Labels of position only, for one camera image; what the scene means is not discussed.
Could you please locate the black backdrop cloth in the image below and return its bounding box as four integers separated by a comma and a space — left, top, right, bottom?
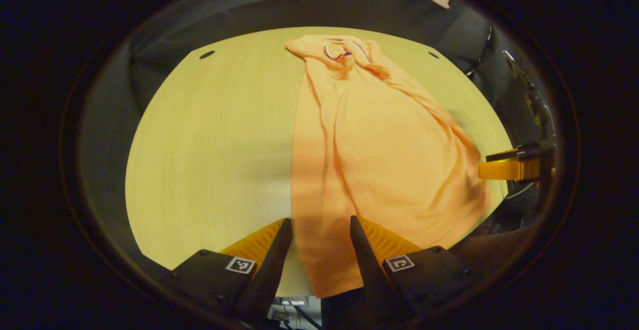
80, 0, 550, 271

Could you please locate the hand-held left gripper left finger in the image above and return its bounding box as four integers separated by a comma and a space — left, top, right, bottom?
170, 218, 294, 323

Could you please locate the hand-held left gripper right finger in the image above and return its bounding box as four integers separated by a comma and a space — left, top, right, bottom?
349, 215, 482, 321

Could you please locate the orange T-shirt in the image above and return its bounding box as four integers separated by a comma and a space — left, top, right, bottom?
286, 34, 492, 298

